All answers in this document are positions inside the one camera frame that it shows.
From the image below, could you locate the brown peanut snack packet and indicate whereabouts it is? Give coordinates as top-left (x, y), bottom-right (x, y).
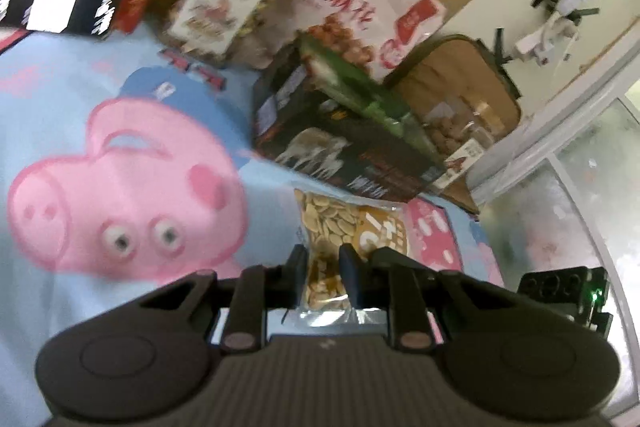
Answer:
top-left (294, 188), bottom-right (414, 327)

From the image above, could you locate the nut jar brown label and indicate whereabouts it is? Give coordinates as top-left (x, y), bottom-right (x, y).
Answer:
top-left (422, 95), bottom-right (506, 192)

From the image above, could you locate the pig cartoon bedsheet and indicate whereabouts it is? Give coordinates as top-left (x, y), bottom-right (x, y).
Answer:
top-left (0, 24), bottom-right (507, 427)

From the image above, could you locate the black wool product box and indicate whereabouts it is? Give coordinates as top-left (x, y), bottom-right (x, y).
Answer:
top-left (253, 36), bottom-right (446, 202)

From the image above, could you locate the brown cushion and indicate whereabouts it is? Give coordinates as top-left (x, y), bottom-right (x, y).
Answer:
top-left (385, 35), bottom-right (522, 213)

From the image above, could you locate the white power adapter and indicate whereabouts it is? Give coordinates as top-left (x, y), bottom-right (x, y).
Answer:
top-left (512, 13), bottom-right (578, 67)

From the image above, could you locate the pink snack bag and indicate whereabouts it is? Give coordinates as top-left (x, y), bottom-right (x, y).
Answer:
top-left (260, 0), bottom-right (446, 82)

